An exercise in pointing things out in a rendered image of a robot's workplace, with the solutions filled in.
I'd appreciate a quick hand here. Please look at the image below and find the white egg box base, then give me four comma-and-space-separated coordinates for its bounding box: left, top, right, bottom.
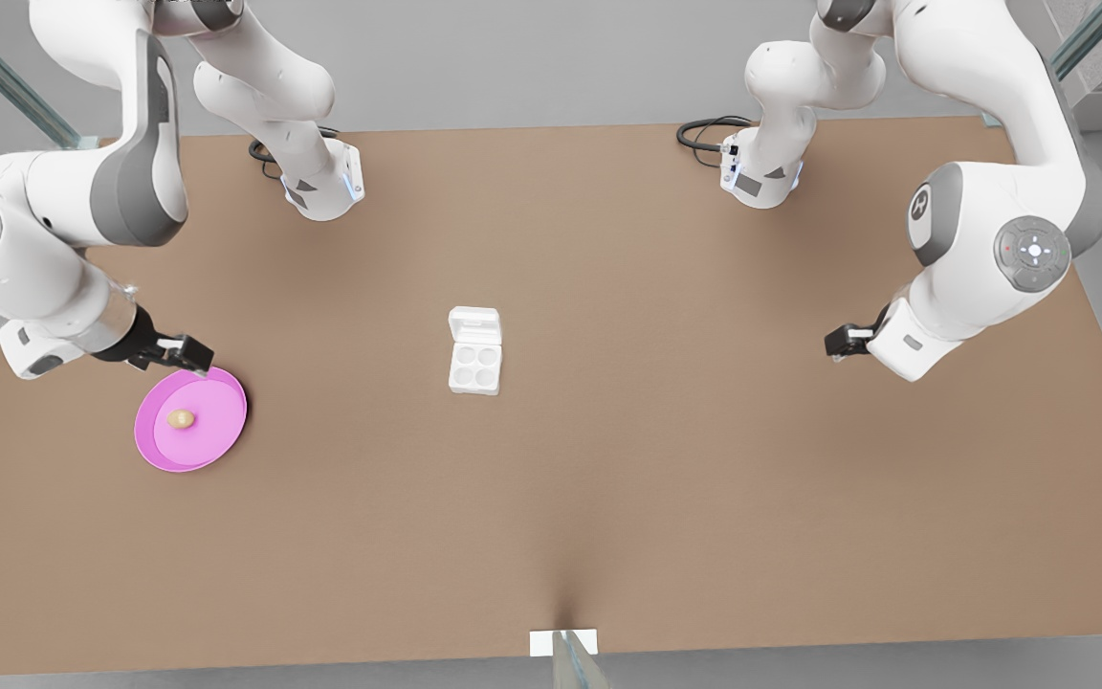
448, 342, 503, 397

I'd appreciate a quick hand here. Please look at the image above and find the pink round plate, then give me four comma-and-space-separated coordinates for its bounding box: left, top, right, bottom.
134, 366, 250, 474

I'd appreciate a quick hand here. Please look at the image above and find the black cable loop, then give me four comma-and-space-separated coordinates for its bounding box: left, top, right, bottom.
247, 124, 342, 183
675, 115, 755, 170

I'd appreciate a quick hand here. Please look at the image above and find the silver frame post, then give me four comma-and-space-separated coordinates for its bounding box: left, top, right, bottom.
0, 5, 99, 152
980, 0, 1102, 128

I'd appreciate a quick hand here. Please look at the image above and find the silver post with white foot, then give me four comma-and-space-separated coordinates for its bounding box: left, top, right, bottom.
528, 628, 611, 689

